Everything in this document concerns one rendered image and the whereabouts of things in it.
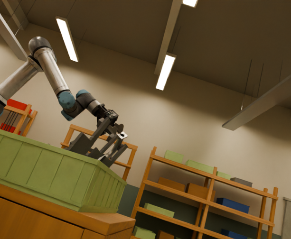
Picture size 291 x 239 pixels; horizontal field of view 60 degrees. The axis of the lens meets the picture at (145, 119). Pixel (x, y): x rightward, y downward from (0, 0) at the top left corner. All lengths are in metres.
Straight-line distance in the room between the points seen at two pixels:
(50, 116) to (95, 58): 2.03
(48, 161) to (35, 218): 0.18
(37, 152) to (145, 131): 5.61
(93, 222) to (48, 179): 0.21
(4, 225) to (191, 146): 5.91
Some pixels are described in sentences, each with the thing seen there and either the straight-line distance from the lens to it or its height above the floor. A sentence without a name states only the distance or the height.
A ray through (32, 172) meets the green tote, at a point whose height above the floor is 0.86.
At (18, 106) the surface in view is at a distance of 6.46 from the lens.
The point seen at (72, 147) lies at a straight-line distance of 0.93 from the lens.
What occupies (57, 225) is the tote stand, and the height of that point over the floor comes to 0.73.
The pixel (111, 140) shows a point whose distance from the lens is 1.20.
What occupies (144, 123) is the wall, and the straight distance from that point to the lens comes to 6.52.
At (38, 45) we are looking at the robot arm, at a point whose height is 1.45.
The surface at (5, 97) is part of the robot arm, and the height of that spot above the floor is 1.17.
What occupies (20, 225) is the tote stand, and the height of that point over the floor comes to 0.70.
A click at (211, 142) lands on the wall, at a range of 6.78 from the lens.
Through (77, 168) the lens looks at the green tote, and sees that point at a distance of 0.87.
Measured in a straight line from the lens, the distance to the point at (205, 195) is 5.98.
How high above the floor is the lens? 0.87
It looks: 19 degrees up
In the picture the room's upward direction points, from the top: 19 degrees clockwise
